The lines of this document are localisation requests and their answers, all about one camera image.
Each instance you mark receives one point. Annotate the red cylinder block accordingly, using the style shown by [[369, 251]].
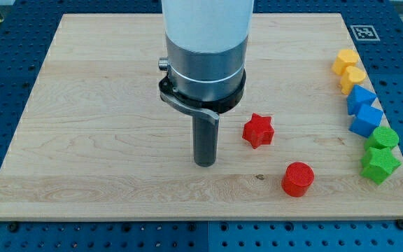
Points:
[[297, 179]]

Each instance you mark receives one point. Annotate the green cylinder block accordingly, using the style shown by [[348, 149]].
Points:
[[382, 137]]

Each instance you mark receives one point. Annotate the red star block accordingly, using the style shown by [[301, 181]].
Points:
[[258, 131]]

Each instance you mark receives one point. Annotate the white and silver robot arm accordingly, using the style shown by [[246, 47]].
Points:
[[206, 44]]

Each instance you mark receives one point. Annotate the black and white fiducial marker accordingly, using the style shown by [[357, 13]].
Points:
[[363, 32]]

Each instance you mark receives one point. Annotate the blue triangle block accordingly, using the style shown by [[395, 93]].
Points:
[[359, 96]]

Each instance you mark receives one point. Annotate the black clamp with metal lever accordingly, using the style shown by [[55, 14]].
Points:
[[203, 94]]

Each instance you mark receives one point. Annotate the yellow heart block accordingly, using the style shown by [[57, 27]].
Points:
[[352, 75]]

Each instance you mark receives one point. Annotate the wooden board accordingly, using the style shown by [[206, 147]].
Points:
[[96, 143]]

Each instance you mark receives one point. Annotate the green star block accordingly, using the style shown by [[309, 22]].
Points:
[[378, 164]]

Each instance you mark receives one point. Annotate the yellow pentagon block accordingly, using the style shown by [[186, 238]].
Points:
[[344, 58]]

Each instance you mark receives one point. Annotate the blue cube block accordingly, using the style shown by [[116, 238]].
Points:
[[366, 120]]

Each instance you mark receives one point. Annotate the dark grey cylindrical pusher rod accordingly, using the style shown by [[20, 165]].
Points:
[[205, 139]]

